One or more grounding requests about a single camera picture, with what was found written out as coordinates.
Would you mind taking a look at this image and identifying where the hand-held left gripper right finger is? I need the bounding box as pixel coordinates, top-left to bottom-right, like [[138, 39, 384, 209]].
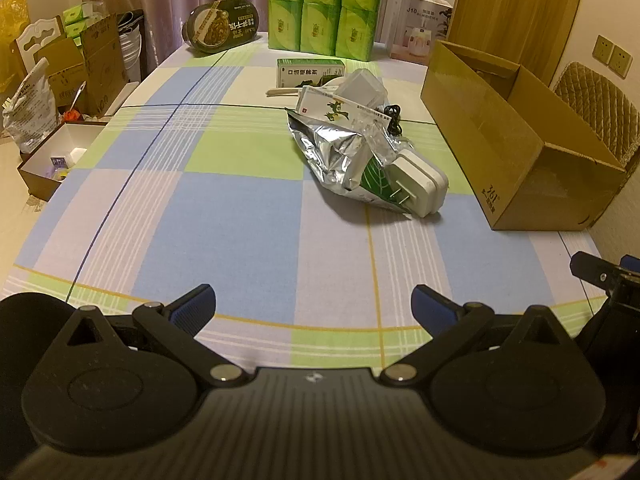
[[380, 284, 581, 388]]

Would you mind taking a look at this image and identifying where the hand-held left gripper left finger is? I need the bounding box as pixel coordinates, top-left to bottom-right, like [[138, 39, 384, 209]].
[[60, 283, 251, 388]]

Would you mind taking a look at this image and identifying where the white power adapter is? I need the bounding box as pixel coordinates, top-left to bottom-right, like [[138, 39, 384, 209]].
[[382, 152, 449, 218]]

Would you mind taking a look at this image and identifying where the brown cardboard box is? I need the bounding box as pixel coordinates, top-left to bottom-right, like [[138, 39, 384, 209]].
[[420, 40, 628, 232]]

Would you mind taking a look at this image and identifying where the clear plastic bag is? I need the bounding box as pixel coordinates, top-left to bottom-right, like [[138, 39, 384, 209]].
[[357, 119, 418, 168]]

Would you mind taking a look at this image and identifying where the silver foil bag green leaf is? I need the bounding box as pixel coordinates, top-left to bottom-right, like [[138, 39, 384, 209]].
[[285, 107, 416, 216]]

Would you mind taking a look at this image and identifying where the clear plastic case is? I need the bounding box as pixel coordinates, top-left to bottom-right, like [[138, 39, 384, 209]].
[[336, 68, 389, 111]]

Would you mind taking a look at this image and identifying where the checked cloth desktop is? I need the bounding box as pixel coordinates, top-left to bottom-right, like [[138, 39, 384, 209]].
[[0, 40, 608, 376]]

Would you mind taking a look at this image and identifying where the chair with quilted beige cover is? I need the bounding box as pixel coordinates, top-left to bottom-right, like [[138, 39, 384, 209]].
[[552, 61, 640, 168]]

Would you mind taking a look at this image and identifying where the shallow brown box white inside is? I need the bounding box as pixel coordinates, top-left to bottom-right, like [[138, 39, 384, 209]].
[[17, 120, 110, 203]]

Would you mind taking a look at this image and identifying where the white plastic spoon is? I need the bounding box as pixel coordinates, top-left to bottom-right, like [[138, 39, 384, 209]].
[[266, 72, 351, 98]]

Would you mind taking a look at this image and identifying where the white bucket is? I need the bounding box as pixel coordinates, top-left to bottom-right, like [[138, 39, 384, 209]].
[[120, 27, 146, 83]]

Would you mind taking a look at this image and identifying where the green white medicine box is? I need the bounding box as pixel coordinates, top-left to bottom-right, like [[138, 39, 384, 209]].
[[276, 58, 346, 90]]

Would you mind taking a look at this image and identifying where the white printed plastic bag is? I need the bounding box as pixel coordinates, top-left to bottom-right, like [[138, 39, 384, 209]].
[[1, 57, 56, 153]]

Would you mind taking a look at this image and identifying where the tall brown cardboard carton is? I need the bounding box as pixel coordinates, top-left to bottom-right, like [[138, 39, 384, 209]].
[[80, 12, 123, 116]]

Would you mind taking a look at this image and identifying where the white humidifier carton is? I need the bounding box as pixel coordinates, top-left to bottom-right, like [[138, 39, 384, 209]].
[[389, 0, 453, 66]]

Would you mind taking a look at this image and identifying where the wooden door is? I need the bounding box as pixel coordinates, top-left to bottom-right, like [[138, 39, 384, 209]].
[[445, 0, 591, 86]]

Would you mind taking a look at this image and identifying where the dark oval instant meal bowl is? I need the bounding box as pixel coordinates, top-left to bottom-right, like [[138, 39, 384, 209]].
[[186, 0, 261, 56]]

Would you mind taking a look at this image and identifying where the black bag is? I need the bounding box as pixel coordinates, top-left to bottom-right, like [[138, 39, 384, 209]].
[[116, 9, 147, 33]]

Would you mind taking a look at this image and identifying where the small green packet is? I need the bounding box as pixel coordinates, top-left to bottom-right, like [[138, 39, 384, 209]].
[[62, 3, 97, 24], [65, 20, 107, 39]]

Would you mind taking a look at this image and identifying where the stack of green tissue packs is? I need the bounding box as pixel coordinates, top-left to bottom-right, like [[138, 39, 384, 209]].
[[267, 0, 388, 59]]

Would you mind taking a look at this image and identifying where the white carved chair back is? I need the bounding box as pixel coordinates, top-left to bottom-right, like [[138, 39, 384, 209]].
[[9, 15, 66, 78]]

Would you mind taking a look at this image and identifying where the yellow plastic bag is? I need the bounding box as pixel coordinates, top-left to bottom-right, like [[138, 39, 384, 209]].
[[0, 0, 32, 93]]

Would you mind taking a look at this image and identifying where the black charging cable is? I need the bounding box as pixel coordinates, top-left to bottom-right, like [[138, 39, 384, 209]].
[[375, 104, 407, 136]]

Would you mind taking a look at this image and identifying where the beige wall socket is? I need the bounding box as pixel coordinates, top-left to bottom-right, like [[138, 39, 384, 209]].
[[610, 45, 633, 79], [592, 35, 615, 63]]

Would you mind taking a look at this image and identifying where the orange handled tool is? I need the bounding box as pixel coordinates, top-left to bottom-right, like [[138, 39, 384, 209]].
[[64, 81, 87, 122]]

